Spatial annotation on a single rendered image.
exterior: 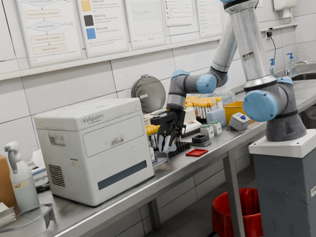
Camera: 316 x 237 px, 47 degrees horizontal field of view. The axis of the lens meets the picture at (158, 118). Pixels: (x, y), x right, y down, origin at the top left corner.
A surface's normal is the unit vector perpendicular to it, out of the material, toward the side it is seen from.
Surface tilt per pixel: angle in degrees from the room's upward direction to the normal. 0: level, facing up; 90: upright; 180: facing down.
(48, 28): 93
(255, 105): 97
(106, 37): 94
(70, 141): 90
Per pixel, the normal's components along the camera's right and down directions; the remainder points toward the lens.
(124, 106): 0.71, 0.00
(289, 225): -0.68, 0.26
